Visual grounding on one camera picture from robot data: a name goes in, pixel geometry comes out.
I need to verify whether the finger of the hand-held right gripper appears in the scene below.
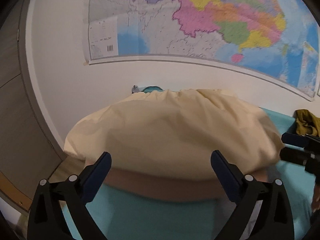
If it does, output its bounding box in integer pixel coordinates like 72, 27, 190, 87
279, 146, 307, 167
281, 132, 320, 147

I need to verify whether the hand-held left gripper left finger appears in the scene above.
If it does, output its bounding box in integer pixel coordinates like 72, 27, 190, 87
27, 151, 112, 240

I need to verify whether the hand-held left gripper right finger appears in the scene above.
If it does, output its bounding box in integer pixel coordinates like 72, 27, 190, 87
211, 150, 295, 240

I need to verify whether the cream jacket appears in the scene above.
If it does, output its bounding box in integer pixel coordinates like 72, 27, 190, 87
64, 88, 285, 181

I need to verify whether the olive garment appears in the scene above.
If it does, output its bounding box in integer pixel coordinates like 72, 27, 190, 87
294, 109, 320, 136

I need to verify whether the teal grey bed sheet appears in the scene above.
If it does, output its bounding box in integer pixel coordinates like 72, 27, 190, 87
60, 85, 320, 240

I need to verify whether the grey wardrobe door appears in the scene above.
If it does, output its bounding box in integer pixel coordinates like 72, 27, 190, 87
0, 0, 68, 216

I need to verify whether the colourful wall map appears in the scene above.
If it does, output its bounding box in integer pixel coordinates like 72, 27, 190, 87
86, 0, 320, 102

